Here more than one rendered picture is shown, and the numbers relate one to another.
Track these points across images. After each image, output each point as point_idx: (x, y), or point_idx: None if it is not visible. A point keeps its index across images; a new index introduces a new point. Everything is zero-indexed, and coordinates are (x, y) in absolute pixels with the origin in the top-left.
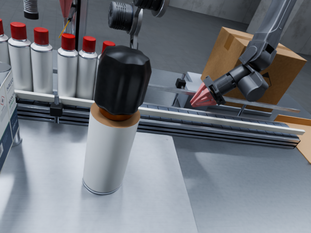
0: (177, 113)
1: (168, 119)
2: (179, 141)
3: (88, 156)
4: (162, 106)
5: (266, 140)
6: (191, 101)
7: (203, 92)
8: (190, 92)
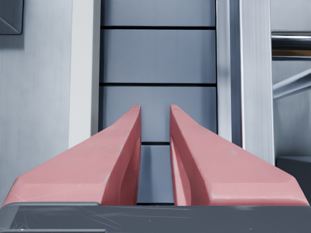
0: (83, 20)
1: (101, 9)
2: (55, 90)
3: None
4: (222, 1)
5: None
6: (170, 114)
7: (91, 155)
8: (240, 95)
